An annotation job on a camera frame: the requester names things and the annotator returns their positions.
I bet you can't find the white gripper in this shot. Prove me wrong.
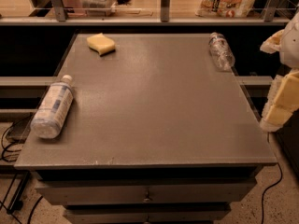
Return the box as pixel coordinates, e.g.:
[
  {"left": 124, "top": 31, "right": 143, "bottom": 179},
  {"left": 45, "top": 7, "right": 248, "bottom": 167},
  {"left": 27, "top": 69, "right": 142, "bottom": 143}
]
[{"left": 260, "top": 13, "right": 299, "bottom": 132}]

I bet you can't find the black cable right floor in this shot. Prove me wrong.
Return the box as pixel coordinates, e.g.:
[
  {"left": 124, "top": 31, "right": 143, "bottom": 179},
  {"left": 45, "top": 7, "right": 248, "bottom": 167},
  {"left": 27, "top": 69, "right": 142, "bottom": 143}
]
[{"left": 260, "top": 133, "right": 284, "bottom": 224}]

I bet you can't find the black cables left floor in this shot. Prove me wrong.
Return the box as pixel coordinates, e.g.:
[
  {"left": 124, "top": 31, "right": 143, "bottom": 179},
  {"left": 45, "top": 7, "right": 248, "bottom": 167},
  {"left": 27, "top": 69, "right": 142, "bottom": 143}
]
[{"left": 0, "top": 115, "right": 45, "bottom": 224}]

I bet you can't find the grey metal shelf rail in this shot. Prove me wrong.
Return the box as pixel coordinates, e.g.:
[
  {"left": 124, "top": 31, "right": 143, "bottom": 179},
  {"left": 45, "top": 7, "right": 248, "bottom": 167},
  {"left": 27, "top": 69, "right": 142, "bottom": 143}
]
[{"left": 0, "top": 0, "right": 298, "bottom": 26}]

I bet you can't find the grey drawer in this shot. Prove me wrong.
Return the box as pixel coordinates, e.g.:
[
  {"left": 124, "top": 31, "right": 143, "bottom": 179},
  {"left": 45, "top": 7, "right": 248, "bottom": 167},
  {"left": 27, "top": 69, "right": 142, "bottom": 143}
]
[
  {"left": 36, "top": 178, "right": 256, "bottom": 205},
  {"left": 64, "top": 205, "right": 231, "bottom": 224}
]

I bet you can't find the lower grey drawer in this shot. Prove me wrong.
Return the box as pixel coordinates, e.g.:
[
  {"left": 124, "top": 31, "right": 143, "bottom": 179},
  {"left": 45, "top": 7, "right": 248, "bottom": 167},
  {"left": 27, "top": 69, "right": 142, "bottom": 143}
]
[{"left": 64, "top": 205, "right": 231, "bottom": 224}]

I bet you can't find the black device on floor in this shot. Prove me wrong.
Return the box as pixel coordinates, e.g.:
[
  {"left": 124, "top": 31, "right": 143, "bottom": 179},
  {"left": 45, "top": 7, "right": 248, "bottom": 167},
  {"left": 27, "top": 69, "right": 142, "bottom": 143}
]
[{"left": 6, "top": 118, "right": 30, "bottom": 143}]

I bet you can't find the upper grey drawer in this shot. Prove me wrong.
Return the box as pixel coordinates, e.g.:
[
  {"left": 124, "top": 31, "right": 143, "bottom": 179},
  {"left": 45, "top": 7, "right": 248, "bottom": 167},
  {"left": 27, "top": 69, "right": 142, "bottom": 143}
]
[{"left": 36, "top": 178, "right": 256, "bottom": 205}]

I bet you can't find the clear water bottle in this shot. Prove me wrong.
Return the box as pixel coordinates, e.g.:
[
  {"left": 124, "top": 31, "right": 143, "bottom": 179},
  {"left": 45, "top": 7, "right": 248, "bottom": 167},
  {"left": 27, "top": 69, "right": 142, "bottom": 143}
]
[{"left": 208, "top": 33, "right": 235, "bottom": 71}]

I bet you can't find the printed snack bag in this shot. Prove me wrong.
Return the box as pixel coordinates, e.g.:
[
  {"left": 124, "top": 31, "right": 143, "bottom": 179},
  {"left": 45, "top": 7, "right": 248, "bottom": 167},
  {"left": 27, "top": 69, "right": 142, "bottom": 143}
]
[{"left": 195, "top": 0, "right": 255, "bottom": 18}]

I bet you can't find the yellow sponge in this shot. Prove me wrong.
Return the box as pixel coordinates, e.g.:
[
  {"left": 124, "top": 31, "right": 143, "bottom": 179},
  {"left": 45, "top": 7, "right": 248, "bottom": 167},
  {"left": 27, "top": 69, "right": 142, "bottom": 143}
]
[{"left": 87, "top": 34, "right": 115, "bottom": 56}]

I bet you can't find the blue label plastic bottle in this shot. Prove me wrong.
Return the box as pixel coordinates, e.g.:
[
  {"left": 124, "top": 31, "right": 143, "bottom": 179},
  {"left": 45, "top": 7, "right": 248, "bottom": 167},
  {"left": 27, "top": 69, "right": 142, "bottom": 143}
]
[{"left": 31, "top": 75, "right": 74, "bottom": 139}]

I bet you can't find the clear plastic container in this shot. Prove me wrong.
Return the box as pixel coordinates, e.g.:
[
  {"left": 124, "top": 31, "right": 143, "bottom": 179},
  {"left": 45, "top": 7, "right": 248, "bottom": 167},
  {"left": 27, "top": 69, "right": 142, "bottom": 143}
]
[{"left": 80, "top": 0, "right": 115, "bottom": 17}]

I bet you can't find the grey drawer cabinet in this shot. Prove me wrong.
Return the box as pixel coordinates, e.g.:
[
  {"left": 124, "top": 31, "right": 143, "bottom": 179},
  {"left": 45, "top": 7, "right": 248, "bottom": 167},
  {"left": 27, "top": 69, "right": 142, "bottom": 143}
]
[{"left": 16, "top": 34, "right": 276, "bottom": 210}]

